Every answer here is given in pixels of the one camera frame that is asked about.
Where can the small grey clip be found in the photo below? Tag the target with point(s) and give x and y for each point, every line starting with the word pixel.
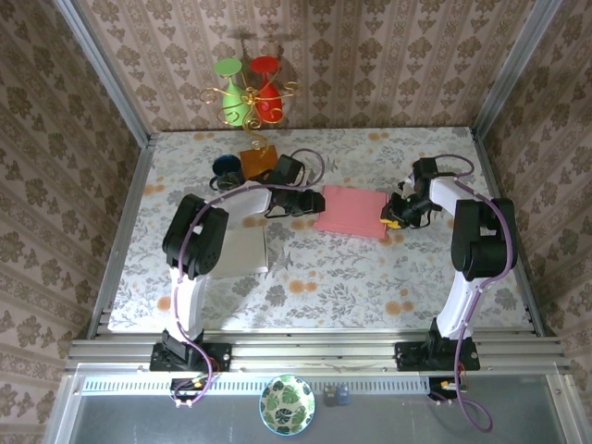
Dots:
pixel 329 395

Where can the aluminium frame post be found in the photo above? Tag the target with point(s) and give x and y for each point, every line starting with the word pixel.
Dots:
pixel 110 74
pixel 512 69

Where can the green wine glass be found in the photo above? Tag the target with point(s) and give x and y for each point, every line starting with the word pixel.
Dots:
pixel 233 104

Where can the aluminium table side rail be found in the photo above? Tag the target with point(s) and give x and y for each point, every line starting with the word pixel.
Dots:
pixel 495 185
pixel 130 208

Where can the red wine glass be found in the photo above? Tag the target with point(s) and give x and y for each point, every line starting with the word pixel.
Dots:
pixel 268 104

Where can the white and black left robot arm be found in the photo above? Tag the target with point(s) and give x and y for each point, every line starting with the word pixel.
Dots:
pixel 245 201

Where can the black power connector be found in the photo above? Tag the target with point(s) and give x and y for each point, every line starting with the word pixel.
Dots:
pixel 185 386
pixel 439 386

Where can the clear stemmed glass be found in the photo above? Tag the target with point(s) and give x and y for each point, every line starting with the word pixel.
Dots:
pixel 227 185

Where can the black right power connector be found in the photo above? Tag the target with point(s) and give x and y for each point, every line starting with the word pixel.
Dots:
pixel 439 386

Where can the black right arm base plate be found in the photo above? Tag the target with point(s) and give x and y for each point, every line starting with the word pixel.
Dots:
pixel 407 356

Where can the dark blue cup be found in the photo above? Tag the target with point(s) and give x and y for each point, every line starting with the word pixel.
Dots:
pixel 226 164

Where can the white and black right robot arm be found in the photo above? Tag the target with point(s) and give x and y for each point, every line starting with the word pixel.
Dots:
pixel 444 194

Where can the green leaf pattern bowl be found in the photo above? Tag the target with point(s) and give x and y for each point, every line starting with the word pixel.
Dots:
pixel 287 404

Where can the pink paper box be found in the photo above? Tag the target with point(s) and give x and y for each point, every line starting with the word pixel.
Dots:
pixel 351 213

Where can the small blue clip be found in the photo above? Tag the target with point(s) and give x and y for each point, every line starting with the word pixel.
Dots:
pixel 342 395

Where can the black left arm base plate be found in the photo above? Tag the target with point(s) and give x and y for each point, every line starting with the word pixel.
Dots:
pixel 221 356

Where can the long aluminium mounting rail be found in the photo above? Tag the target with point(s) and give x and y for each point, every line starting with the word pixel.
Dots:
pixel 314 353

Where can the white paper box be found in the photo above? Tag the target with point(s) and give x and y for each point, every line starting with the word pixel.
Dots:
pixel 247 254

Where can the black left power connector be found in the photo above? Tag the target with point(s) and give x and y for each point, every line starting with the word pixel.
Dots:
pixel 185 386

